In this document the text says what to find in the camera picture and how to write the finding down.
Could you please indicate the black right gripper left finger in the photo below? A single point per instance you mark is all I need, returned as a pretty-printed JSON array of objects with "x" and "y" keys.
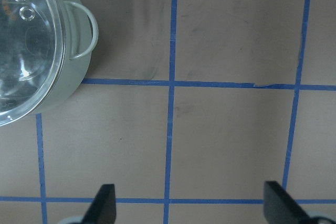
[{"x": 103, "y": 208}]

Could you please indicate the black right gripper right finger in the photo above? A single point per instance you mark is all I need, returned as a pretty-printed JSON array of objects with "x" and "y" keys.
[{"x": 279, "y": 207}]

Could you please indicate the clear glass pot lid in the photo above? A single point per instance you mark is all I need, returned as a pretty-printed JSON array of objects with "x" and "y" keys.
[{"x": 32, "y": 51}]

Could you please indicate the pale green pot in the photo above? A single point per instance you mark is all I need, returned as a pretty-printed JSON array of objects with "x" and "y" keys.
[{"x": 81, "y": 35}]

